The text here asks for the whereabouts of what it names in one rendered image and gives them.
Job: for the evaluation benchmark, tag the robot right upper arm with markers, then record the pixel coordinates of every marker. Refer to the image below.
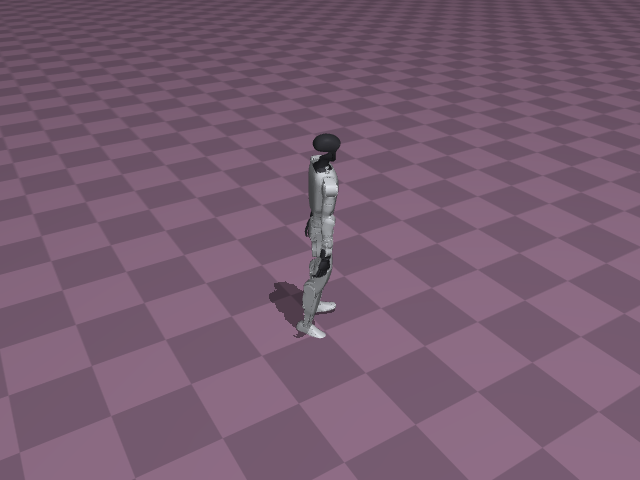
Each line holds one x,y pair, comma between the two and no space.
329,191

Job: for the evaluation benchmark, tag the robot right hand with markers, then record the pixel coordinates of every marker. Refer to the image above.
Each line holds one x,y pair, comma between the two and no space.
323,266

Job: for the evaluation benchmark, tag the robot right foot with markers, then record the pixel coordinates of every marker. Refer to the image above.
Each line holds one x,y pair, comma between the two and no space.
312,331

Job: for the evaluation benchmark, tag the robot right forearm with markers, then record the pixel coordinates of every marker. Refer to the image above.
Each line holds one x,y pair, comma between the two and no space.
327,236

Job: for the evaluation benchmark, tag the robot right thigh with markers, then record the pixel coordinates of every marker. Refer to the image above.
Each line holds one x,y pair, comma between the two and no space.
318,283

